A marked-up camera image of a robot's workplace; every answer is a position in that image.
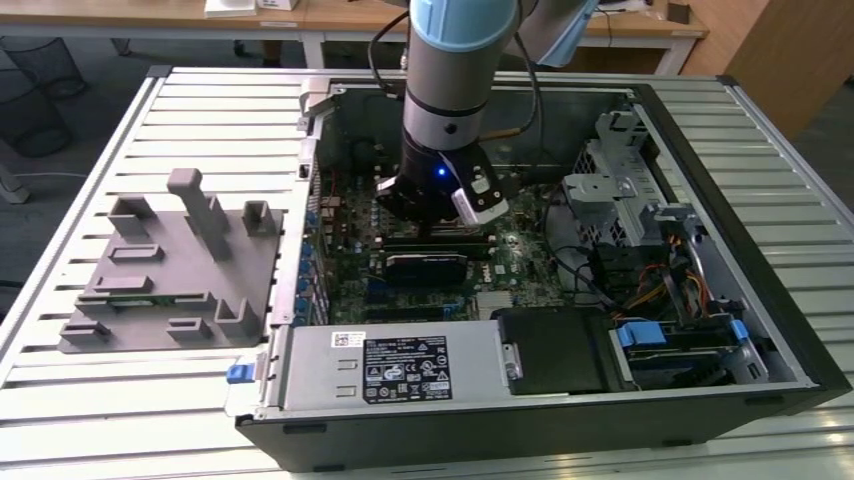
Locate black drive bay cover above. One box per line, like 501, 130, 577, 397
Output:
497, 307, 619, 397

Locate blue disk carrier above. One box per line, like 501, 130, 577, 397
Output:
617, 322, 671, 359

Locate orange yellow power wires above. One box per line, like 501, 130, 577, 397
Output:
617, 237, 713, 324

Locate silver power supply unit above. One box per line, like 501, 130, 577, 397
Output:
256, 323, 519, 419

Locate wooden cabinet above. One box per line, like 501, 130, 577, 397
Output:
679, 0, 854, 141

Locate green RAM stick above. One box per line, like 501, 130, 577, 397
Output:
110, 295, 206, 306

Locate silver drive cage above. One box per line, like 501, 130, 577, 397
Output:
559, 110, 675, 246

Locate black internal cable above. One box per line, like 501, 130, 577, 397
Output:
541, 182, 635, 316

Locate white table leg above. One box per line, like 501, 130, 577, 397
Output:
0, 162, 32, 205

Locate grey parts rack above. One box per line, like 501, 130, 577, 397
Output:
58, 167, 287, 355

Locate black graphics card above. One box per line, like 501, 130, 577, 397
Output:
384, 252, 473, 289

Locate black RAM slot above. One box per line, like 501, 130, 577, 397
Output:
382, 246, 498, 254
382, 241, 497, 249
382, 236, 497, 244
382, 251, 498, 260

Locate green motherboard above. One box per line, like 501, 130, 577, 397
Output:
312, 167, 589, 331

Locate black camera cable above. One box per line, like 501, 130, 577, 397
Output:
366, 12, 412, 106

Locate black expansion slot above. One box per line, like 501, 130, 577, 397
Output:
363, 302, 469, 324

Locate wrist camera with black bracket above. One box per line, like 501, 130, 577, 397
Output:
447, 159, 511, 227

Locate CPU socket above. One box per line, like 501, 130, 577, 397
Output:
419, 222, 487, 240

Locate silver chipset heatsink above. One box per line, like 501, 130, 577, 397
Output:
477, 291, 521, 314

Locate black cable with brass fitting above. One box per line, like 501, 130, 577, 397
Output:
478, 29, 542, 144

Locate black PC case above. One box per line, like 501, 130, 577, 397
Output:
224, 74, 854, 476

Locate black mesh wastebasket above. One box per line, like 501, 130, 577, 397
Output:
0, 84, 74, 159
0, 37, 88, 99

